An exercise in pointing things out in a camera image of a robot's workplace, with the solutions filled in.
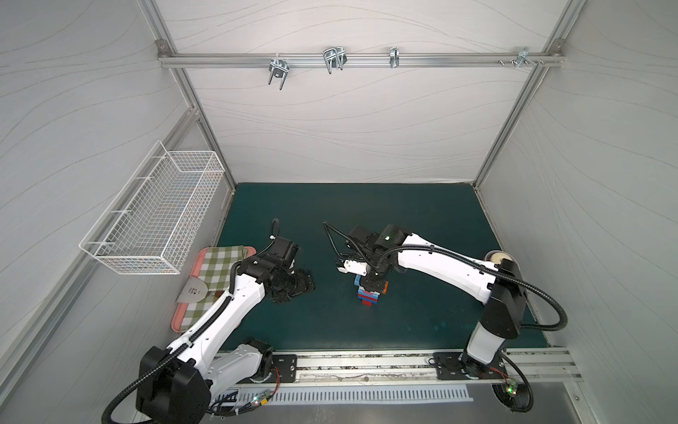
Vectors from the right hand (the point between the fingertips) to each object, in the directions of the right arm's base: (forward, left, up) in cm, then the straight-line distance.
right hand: (369, 281), depth 79 cm
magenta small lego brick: (-3, 0, -1) cm, 3 cm away
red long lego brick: (-3, -1, -6) cm, 7 cm away
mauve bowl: (+14, -42, -7) cm, 45 cm away
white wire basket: (+4, +59, +20) cm, 62 cm away
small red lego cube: (-3, 0, -9) cm, 10 cm away
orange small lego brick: (-3, -5, +2) cm, 6 cm away
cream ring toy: (+14, -45, -6) cm, 48 cm away
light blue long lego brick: (-2, +3, -3) cm, 4 cm away
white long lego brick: (-1, +5, +12) cm, 12 cm away
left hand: (-3, +19, -1) cm, 19 cm away
